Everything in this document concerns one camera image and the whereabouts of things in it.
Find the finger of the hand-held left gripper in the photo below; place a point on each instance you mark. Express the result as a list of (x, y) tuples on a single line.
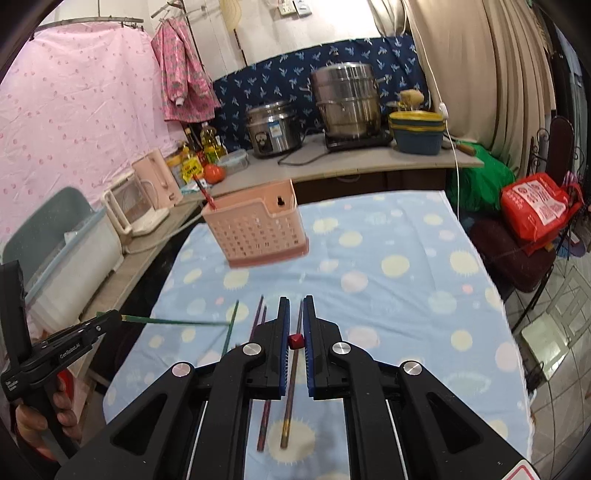
[(104, 319)]

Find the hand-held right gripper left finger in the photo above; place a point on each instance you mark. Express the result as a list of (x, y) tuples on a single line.
[(284, 346)]

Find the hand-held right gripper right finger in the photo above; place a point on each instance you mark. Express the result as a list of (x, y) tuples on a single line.
[(308, 346)]

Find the green chopstick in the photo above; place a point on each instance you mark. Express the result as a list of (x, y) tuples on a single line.
[(231, 327), (184, 321)]

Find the dark brown chopstick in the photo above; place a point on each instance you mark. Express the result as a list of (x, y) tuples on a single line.
[(287, 415)]

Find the maroon chopstick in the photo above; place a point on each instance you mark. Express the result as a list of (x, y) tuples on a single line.
[(264, 424)]

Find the pink plastic utensil basket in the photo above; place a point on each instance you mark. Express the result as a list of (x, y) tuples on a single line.
[(254, 230)]

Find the red chopstick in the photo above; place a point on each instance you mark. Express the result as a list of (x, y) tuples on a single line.
[(205, 193)]

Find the person's left hand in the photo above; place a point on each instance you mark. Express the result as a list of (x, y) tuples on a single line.
[(62, 406)]

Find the white storage bin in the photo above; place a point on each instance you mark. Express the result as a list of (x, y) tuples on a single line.
[(69, 258)]

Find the blue dotted tablecloth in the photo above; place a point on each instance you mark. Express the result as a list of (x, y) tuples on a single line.
[(392, 300)]

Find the white countertop appliance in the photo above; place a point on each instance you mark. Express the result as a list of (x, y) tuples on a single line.
[(129, 207)]

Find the pink electric kettle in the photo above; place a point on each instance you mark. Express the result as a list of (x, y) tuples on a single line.
[(154, 180)]

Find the teal small packets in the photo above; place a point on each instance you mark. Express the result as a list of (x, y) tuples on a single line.
[(190, 188)]

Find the yellow tin can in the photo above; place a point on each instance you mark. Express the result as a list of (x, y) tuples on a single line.
[(175, 168)]

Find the yellow packet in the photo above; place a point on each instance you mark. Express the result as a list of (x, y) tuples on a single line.
[(193, 170)]

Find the red tomato shaped container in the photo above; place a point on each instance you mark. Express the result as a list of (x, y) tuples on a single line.
[(214, 173)]

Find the clear food container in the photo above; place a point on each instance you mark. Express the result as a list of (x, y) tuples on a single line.
[(233, 161)]

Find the dark sauce bottle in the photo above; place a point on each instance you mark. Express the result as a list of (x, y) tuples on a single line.
[(190, 141)]

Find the pink dotted curtain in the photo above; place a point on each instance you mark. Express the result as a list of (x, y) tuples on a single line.
[(69, 115)]

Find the cooking oil bottle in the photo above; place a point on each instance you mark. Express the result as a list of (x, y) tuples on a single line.
[(212, 143)]

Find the black induction cooktop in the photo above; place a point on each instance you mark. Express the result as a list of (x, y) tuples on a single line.
[(360, 142)]

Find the steel rice cooker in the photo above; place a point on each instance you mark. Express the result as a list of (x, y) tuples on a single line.
[(272, 131)]

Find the dark chair cushion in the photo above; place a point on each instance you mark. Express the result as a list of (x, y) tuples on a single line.
[(508, 254)]

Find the blue plastic basin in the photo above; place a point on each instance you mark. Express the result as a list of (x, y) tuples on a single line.
[(418, 141)]

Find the green plastic bag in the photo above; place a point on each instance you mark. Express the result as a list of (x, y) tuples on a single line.
[(485, 177)]

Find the steel steamer pot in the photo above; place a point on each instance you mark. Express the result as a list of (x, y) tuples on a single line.
[(346, 99)]

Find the pink patterned smock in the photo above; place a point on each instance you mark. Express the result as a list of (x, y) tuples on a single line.
[(182, 74)]

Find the red plastic bag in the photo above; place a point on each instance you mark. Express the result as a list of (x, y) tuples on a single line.
[(535, 207)]

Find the navy printed cloth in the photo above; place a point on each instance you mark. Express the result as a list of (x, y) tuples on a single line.
[(277, 78)]

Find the beige loofah sponge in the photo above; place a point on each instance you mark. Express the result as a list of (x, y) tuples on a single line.
[(412, 98)]

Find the metal hanger rack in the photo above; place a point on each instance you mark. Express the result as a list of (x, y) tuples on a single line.
[(173, 11)]

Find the wrought iron chair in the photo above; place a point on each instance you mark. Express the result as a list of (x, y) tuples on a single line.
[(561, 147)]

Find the beige curtain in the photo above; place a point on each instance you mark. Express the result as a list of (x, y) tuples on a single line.
[(485, 69)]

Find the cream plastic fan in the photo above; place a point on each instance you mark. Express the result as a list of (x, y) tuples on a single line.
[(229, 14)]

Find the metal curtain rail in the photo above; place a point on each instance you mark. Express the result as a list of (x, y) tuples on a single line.
[(92, 23)]

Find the wall socket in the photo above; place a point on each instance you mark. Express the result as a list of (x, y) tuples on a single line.
[(288, 6)]

